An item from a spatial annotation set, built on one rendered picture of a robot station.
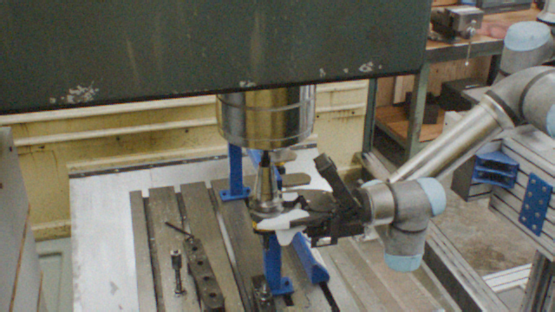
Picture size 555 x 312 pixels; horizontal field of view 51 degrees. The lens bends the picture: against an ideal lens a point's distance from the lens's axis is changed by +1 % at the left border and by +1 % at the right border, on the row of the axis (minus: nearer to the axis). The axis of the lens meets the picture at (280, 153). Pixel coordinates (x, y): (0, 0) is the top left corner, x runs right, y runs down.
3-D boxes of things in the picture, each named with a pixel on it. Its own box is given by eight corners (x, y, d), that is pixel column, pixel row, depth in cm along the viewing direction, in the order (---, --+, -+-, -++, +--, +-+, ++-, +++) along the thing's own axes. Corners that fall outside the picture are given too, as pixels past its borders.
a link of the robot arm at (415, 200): (445, 226, 111) (452, 189, 106) (392, 235, 108) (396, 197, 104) (425, 204, 117) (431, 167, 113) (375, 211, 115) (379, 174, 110)
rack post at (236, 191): (250, 189, 184) (248, 103, 170) (253, 198, 180) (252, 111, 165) (218, 193, 182) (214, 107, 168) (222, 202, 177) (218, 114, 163)
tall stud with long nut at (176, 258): (184, 286, 145) (180, 244, 138) (186, 294, 142) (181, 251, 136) (173, 288, 144) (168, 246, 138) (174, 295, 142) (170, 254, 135)
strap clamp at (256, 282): (264, 308, 138) (264, 259, 131) (278, 350, 127) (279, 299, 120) (250, 311, 137) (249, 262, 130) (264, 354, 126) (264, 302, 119)
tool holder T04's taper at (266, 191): (251, 191, 103) (251, 158, 99) (277, 189, 103) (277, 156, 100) (255, 204, 99) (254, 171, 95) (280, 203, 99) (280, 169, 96)
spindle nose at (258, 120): (213, 111, 100) (210, 44, 94) (304, 106, 102) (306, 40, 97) (219, 155, 86) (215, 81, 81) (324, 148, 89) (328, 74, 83)
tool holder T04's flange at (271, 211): (246, 200, 104) (246, 188, 103) (280, 198, 105) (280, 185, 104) (251, 220, 99) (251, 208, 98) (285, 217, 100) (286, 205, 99)
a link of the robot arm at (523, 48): (490, 67, 180) (499, 23, 173) (518, 59, 186) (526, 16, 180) (525, 79, 171) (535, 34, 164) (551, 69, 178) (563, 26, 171)
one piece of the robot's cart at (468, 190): (534, 168, 207) (539, 146, 203) (555, 183, 199) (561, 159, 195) (447, 187, 196) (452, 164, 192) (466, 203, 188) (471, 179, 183)
